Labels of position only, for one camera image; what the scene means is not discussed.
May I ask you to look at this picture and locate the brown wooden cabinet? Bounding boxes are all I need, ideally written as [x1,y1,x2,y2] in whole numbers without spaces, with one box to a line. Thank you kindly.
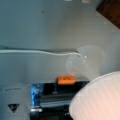
[96,0,120,29]

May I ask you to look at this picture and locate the small orange object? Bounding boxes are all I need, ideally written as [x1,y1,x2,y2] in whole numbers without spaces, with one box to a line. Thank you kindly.
[57,77,75,85]

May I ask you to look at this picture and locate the grey tray with blue items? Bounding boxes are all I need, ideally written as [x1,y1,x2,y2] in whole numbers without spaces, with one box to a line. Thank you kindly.
[30,81,88,120]

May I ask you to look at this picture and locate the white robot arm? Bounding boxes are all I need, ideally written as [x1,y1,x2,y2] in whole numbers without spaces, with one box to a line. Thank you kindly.
[0,84,31,120]

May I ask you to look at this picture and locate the white cable with adapter block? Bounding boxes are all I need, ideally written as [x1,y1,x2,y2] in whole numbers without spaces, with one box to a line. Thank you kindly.
[0,49,83,58]

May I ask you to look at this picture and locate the white lamp shade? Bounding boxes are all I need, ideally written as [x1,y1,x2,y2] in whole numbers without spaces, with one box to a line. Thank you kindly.
[69,72,120,120]

